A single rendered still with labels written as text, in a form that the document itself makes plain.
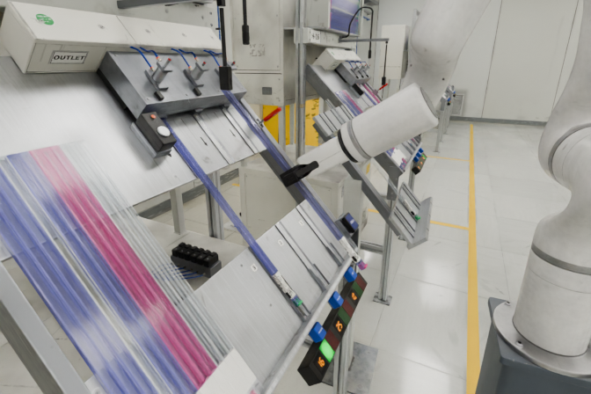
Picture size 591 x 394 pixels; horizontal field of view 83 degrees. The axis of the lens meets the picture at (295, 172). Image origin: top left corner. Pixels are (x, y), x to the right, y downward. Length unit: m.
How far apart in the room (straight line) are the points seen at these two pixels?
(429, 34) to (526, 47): 7.70
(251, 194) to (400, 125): 1.57
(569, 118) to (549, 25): 7.61
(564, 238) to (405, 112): 0.34
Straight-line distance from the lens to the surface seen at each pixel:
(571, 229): 0.72
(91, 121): 0.72
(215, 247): 1.21
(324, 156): 0.64
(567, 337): 0.83
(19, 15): 0.73
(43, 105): 0.71
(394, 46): 5.23
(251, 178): 2.04
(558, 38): 8.35
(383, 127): 0.60
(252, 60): 1.90
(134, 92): 0.73
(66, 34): 0.74
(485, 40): 8.24
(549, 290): 0.78
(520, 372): 0.85
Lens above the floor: 1.22
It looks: 18 degrees down
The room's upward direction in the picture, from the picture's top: straight up
